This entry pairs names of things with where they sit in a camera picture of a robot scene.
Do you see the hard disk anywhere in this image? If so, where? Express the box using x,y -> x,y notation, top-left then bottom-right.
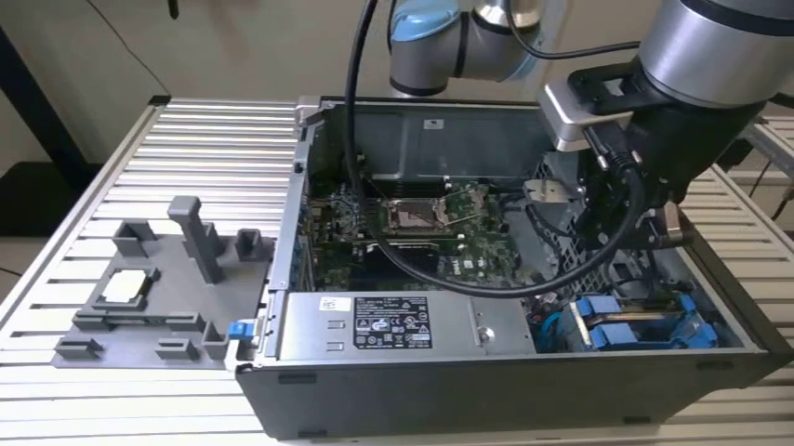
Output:
574,293 -> 721,352

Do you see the long black expansion slot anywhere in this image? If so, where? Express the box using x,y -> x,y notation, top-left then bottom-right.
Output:
357,236 -> 466,251

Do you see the small silver wrist camera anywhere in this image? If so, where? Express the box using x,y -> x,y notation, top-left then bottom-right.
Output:
524,178 -> 574,204

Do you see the CPU socket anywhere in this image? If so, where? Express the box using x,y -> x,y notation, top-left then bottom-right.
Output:
378,198 -> 450,234

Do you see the blue case latch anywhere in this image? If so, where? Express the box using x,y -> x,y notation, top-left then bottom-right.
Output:
227,319 -> 257,344

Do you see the thin black cable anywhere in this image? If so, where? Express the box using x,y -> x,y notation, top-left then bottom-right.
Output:
505,0 -> 645,60

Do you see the small grey wrist camera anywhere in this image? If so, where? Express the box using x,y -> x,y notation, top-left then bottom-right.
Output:
656,203 -> 696,248

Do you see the dark metal drive cage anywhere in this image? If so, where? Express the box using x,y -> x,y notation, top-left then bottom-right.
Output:
364,109 -> 549,181

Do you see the green motherboard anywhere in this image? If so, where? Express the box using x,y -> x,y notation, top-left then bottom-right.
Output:
308,178 -> 560,293

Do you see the thick black camera cable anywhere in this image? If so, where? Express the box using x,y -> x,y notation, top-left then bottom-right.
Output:
344,0 -> 645,299

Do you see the silver CPU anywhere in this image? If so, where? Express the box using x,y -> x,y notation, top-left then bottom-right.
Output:
101,268 -> 155,304

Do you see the grey power supply unit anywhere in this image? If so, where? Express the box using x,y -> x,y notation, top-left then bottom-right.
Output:
276,291 -> 538,362

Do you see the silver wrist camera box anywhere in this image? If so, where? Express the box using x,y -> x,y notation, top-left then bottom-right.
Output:
537,64 -> 647,153

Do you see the black open PC case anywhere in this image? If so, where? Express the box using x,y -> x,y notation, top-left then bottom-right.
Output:
234,95 -> 794,440

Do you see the grey parts rack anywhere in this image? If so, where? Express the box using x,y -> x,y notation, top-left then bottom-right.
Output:
54,194 -> 280,372

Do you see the blue disk wire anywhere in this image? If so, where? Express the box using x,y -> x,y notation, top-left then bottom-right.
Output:
532,304 -> 564,348

